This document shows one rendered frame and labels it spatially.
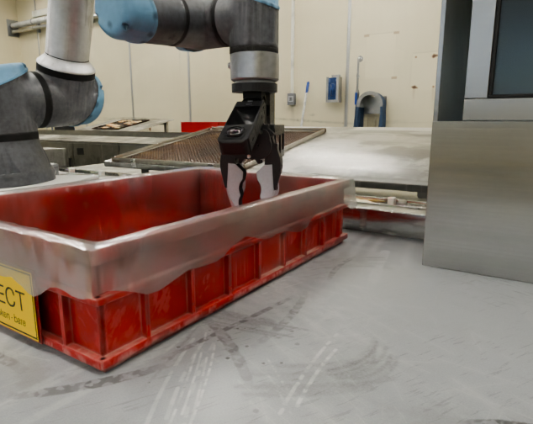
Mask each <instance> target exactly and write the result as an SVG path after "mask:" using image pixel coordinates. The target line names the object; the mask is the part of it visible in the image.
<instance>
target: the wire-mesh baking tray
mask: <svg viewBox="0 0 533 424"><path fill-rule="evenodd" d="M223 128H224V127H212V129H210V128H207V129H204V130H199V131H196V132H193V133H190V134H187V135H182V136H179V137H177V138H173V139H170V140H165V141H163V142H160V143H156V144H154V145H151V146H146V147H143V148H140V149H137V150H134V151H129V152H126V153H123V154H120V155H117V156H114V157H112V162H127V163H131V161H130V159H131V158H133V159H135V161H136V163H139V164H151V165H162V166H174V167H207V166H208V164H214V167H220V157H221V154H220V153H221V151H220V148H219V143H218V137H219V135H220V133H221V131H222V129H223ZM290 132H291V133H290ZM325 132H326V128H284V137H285V138H284V151H287V150H290V149H292V148H294V147H295V146H298V145H301V144H303V143H304V142H306V141H308V140H311V139H313V138H315V137H317V136H319V135H322V134H324V133H325ZM294 133H295V134H296V135H295V134H294ZM305 133H306V134H305ZM292 134H293V135H292ZM301 136H302V137H301ZM299 137H300V138H299ZM290 138H291V140H290ZM286 142H287V143H286ZM289 142H290V143H289ZM291 142H292V143H291ZM173 149H174V150H173ZM142 153H143V154H142ZM170 153H171V154H170ZM199 153H200V154H199ZM209 154H210V155H209ZM152 155H153V156H152ZM195 155H196V156H195ZM141 157H142V158H141ZM169 157H170V158H169ZM190 157H191V158H192V159H191V158H190ZM163 158H164V159H163ZM173 158H174V159H173ZM188 158H189V159H188ZM159 159H160V160H159ZM170 159H171V160H170ZM251 160H252V161H251ZM218 163H219V164H218ZM257 164H258V163H257V162H256V160H255V159H248V160H247V159H246V162H245V164H243V165H244V169H245V170H246V169H248V168H250V167H254V166H255V165H257Z"/></svg>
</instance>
